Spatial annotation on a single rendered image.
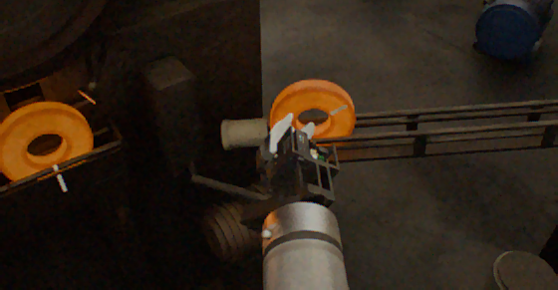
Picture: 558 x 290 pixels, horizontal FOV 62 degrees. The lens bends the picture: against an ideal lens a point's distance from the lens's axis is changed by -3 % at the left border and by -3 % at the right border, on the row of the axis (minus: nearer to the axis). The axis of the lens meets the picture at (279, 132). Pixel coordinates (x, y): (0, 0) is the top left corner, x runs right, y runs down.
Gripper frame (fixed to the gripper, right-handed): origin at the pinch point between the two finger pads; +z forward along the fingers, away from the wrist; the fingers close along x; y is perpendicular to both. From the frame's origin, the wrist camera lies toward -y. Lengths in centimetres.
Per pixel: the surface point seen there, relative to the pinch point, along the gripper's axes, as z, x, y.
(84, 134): 6.9, 26.9, -21.5
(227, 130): 13.3, 3.3, -14.0
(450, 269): 26, -86, -42
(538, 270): -9, -55, -1
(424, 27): 180, -114, -23
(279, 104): 13.0, -2.2, -3.9
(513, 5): 139, -119, 17
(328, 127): 13.1, -13.1, -4.3
